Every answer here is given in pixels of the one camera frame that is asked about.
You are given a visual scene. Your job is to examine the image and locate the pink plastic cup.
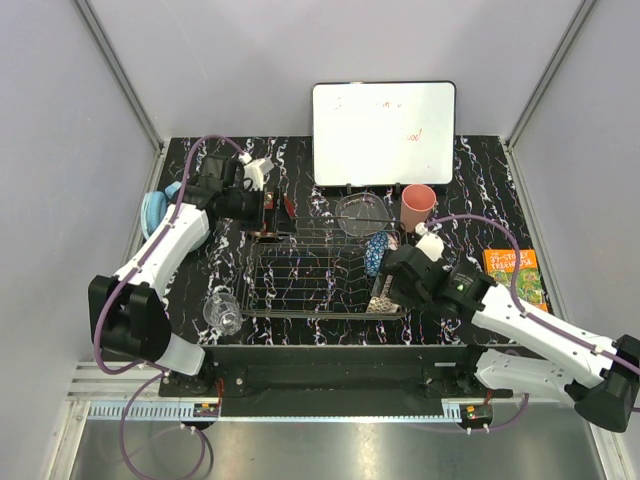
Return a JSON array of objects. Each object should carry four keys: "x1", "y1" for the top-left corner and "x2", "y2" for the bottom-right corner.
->
[{"x1": 400, "y1": 184, "x2": 437, "y2": 233}]

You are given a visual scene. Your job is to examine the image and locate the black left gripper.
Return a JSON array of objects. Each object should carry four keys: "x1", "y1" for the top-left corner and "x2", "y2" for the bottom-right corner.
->
[{"x1": 224, "y1": 184, "x2": 297, "y2": 234}]

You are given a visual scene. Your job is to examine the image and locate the clear glass bowl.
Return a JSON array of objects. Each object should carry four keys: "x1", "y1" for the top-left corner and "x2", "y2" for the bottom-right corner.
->
[{"x1": 335, "y1": 192, "x2": 392, "y2": 237}]

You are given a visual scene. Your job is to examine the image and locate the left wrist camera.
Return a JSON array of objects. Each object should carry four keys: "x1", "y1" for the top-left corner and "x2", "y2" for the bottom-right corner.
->
[{"x1": 197, "y1": 154, "x2": 239, "y2": 193}]

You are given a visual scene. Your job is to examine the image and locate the blue geometric patterned bowl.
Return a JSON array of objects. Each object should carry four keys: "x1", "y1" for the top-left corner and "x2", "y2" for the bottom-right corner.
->
[{"x1": 364, "y1": 231, "x2": 400, "y2": 277}]

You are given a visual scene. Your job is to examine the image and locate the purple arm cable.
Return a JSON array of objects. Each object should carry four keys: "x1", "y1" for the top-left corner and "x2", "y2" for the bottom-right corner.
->
[
  {"x1": 409, "y1": 213, "x2": 640, "y2": 432},
  {"x1": 92, "y1": 133, "x2": 251, "y2": 480}
]

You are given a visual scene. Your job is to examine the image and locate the black wire dish rack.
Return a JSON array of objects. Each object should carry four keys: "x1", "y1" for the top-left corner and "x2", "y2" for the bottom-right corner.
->
[{"x1": 237, "y1": 216, "x2": 408, "y2": 321}]

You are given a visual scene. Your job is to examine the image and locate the white dry-erase board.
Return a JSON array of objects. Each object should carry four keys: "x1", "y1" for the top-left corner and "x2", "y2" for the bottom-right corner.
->
[{"x1": 312, "y1": 81, "x2": 457, "y2": 187}]

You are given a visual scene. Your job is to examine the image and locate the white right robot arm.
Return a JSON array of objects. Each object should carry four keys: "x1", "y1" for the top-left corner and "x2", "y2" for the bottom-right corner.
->
[{"x1": 380, "y1": 233, "x2": 639, "y2": 433}]

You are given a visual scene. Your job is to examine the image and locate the light blue headphones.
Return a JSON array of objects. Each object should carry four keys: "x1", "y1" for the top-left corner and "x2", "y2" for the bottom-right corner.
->
[{"x1": 140, "y1": 181, "x2": 211, "y2": 253}]

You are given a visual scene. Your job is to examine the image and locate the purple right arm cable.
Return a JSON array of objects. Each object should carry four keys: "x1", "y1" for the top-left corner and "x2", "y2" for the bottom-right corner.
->
[{"x1": 409, "y1": 213, "x2": 640, "y2": 432}]

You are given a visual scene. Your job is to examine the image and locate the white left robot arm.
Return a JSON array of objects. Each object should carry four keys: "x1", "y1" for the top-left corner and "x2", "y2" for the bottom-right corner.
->
[{"x1": 88, "y1": 154, "x2": 296, "y2": 396}]

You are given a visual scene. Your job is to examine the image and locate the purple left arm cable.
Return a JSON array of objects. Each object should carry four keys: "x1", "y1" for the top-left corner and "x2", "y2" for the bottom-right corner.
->
[{"x1": 92, "y1": 133, "x2": 251, "y2": 480}]

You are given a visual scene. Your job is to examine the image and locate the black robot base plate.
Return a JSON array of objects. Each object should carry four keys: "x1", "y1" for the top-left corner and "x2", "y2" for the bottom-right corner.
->
[{"x1": 159, "y1": 345, "x2": 490, "y2": 421}]

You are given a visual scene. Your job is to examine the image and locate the clear faceted glass tumbler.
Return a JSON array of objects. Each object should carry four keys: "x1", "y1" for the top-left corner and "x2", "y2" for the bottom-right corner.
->
[{"x1": 203, "y1": 292, "x2": 244, "y2": 336}]

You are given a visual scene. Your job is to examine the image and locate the brown checkered patterned bowl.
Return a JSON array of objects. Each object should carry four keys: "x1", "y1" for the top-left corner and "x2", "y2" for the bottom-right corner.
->
[{"x1": 366, "y1": 275, "x2": 403, "y2": 314}]

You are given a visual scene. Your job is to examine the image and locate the orange treehouse book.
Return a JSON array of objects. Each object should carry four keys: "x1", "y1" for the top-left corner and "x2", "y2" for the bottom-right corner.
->
[{"x1": 483, "y1": 249, "x2": 548, "y2": 312}]

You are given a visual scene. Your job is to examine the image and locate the red floral plate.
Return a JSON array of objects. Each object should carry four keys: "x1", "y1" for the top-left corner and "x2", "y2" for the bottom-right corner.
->
[{"x1": 243, "y1": 188, "x2": 293, "y2": 238}]

